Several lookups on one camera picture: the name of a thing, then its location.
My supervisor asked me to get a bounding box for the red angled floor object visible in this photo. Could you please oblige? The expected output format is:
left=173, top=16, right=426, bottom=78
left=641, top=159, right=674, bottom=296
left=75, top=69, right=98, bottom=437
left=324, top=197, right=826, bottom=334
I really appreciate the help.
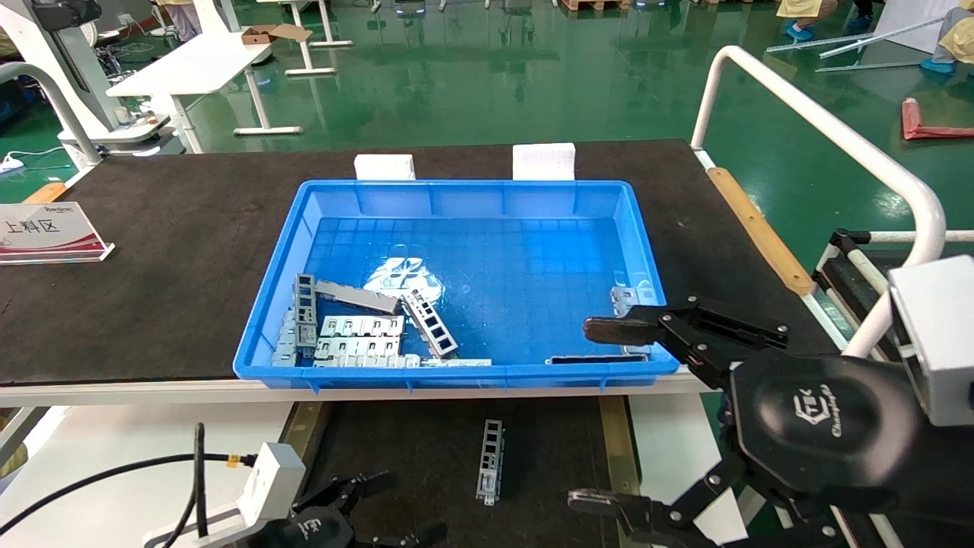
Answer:
left=901, top=98, right=974, bottom=141

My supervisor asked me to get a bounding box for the black cart frame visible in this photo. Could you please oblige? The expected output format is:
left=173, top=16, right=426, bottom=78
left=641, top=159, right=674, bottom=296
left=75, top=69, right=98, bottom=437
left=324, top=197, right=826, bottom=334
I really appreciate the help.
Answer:
left=810, top=227, right=974, bottom=343

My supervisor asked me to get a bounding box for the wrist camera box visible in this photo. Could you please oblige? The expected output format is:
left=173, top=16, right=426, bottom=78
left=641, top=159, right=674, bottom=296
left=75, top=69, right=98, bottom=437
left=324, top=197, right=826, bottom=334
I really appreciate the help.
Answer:
left=143, top=441, right=307, bottom=548
left=888, top=255, right=974, bottom=428

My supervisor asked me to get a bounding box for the long wooden edge strip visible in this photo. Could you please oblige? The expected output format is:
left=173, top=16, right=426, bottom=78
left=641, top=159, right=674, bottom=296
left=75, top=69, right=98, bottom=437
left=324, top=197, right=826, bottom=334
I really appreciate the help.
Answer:
left=707, top=167, right=816, bottom=297

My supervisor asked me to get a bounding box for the person in light trousers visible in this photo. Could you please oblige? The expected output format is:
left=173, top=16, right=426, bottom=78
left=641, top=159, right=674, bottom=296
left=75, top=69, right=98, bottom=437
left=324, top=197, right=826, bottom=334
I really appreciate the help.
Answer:
left=152, top=0, right=205, bottom=43

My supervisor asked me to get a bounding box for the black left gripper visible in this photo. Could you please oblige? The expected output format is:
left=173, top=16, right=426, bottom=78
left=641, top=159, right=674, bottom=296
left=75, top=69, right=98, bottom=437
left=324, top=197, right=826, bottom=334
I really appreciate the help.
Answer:
left=255, top=470, right=450, bottom=548

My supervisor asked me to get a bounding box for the white work table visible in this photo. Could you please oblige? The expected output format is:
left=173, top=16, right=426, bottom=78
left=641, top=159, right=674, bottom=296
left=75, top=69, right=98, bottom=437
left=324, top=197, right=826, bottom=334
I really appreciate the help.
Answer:
left=106, top=34, right=305, bottom=155

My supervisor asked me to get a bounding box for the long thin metal bracket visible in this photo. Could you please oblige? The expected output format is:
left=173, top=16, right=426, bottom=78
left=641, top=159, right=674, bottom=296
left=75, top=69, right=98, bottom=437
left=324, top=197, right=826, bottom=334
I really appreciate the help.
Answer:
left=312, top=355, right=492, bottom=370

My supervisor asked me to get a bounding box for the white adaptor with cable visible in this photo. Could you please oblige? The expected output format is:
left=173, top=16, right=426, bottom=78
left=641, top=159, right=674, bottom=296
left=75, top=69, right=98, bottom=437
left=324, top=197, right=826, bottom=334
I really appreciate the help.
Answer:
left=0, top=151, right=73, bottom=176

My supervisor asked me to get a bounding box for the white table leg frame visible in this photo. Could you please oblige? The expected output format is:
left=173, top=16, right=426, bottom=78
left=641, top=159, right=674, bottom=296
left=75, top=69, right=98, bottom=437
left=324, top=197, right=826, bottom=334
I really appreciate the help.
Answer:
left=255, top=0, right=355, bottom=77

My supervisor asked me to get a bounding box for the white foam block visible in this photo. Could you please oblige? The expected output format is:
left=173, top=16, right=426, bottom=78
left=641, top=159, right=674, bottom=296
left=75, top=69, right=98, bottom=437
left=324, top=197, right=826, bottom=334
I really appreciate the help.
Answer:
left=355, top=155, right=416, bottom=181
left=513, top=143, right=576, bottom=181

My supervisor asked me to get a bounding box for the metal bracket with tabs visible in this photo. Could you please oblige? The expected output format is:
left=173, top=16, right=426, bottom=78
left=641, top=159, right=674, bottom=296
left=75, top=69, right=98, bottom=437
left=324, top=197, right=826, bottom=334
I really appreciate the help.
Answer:
left=611, top=285, right=657, bottom=357

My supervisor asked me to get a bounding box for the open cardboard box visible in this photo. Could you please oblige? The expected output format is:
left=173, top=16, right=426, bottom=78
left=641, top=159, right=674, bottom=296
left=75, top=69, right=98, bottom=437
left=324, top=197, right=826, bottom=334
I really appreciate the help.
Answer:
left=241, top=23, right=314, bottom=46

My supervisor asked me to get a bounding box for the short wooden edge strip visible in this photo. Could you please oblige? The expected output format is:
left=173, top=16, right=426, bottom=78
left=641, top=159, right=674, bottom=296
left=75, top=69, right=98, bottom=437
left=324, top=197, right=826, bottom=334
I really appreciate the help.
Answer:
left=21, top=181, right=69, bottom=205

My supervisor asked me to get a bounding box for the white machine stand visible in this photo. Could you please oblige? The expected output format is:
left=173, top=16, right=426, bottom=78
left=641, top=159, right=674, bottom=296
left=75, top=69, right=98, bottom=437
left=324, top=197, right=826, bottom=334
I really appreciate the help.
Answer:
left=0, top=0, right=183, bottom=157

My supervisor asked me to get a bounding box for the grey stepped metal bracket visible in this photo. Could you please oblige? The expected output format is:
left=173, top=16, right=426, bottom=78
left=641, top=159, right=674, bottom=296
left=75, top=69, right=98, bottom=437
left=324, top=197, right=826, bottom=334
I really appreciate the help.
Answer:
left=272, top=307, right=305, bottom=368

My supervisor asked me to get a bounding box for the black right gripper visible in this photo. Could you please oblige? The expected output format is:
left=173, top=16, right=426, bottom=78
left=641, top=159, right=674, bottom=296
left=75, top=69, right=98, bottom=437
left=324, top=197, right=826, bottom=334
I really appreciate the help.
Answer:
left=567, top=297, right=925, bottom=548

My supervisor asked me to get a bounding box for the metal bracket with square windows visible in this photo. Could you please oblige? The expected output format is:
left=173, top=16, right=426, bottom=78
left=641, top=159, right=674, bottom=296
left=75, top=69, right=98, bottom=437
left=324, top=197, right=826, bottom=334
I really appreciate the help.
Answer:
left=476, top=419, right=505, bottom=507

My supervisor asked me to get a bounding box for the blue plastic bin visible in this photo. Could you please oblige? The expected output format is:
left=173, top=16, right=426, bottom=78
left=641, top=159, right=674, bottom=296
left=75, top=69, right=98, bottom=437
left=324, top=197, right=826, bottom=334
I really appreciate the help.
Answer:
left=232, top=179, right=680, bottom=394

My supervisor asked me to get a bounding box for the flat grey metal bracket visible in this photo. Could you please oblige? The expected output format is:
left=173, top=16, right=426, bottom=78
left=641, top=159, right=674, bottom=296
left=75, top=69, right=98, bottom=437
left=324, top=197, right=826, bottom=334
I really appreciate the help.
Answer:
left=314, top=279, right=402, bottom=315

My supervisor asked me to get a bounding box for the slotted white metal plate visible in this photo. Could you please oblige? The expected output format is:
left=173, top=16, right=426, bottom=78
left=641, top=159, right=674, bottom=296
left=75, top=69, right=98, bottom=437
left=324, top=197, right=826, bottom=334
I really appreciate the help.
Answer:
left=320, top=315, right=405, bottom=337
left=314, top=336, right=403, bottom=358

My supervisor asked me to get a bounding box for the person in yellow coat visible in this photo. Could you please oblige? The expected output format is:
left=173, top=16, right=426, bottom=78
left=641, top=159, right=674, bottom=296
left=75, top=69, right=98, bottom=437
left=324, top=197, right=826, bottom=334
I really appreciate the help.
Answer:
left=919, top=6, right=974, bottom=77

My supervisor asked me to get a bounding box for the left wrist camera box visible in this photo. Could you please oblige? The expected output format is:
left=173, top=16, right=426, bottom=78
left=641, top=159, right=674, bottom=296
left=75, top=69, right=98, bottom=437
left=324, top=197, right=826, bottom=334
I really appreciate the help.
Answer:
left=143, top=441, right=307, bottom=548

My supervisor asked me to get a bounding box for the black cable with gold plug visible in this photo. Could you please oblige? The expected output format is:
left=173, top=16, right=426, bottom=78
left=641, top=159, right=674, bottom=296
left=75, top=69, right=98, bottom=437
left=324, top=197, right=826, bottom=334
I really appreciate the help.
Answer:
left=0, top=452, right=258, bottom=538

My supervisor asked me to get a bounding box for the upright metal window bracket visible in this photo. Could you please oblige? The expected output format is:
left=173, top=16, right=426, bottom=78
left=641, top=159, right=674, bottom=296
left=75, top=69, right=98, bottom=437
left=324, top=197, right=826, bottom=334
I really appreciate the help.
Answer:
left=294, top=272, right=317, bottom=357

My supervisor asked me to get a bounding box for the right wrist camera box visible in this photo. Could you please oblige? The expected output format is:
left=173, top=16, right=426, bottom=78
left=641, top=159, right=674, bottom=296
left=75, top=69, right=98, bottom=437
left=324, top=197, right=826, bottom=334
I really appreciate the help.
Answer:
left=888, top=255, right=974, bottom=428

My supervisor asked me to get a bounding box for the grey curved pipe rail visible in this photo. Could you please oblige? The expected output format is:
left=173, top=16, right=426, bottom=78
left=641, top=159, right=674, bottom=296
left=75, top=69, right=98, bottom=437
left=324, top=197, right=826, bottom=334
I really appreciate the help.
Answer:
left=0, top=62, right=103, bottom=168

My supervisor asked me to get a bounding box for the long metal bar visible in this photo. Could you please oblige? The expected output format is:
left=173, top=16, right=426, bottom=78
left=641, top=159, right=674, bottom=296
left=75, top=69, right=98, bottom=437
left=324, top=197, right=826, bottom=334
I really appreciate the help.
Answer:
left=766, top=32, right=877, bottom=53
left=814, top=59, right=927, bottom=74
left=818, top=17, right=953, bottom=61

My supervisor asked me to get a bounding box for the acrylic sign with red print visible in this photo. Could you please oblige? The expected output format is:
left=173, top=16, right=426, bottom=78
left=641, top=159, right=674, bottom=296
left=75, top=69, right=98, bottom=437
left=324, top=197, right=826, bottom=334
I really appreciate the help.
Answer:
left=0, top=202, right=116, bottom=266

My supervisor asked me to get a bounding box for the white tubular railing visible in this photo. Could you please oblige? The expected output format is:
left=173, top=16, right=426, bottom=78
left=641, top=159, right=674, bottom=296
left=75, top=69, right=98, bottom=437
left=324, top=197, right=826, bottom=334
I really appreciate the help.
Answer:
left=690, top=45, right=947, bottom=358

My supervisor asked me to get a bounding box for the brass coloured frame rail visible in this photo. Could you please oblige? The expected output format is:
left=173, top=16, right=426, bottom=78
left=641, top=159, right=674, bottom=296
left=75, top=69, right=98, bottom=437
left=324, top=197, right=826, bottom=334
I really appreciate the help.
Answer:
left=278, top=401, right=333, bottom=488
left=599, top=396, right=641, bottom=499

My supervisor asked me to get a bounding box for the person with blue shoes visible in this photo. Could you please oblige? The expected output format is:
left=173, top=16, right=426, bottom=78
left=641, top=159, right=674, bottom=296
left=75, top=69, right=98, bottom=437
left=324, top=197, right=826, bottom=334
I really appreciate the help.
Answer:
left=776, top=0, right=838, bottom=43

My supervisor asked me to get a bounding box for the metal bracket with dark windows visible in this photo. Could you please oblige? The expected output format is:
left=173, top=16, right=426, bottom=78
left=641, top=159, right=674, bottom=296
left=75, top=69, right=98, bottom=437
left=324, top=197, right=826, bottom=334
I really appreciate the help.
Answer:
left=401, top=289, right=460, bottom=360

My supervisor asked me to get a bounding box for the white panel board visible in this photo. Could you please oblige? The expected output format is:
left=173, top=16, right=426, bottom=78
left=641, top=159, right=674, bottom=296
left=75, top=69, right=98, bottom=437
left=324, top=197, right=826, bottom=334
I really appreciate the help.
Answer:
left=874, top=0, right=952, bottom=46

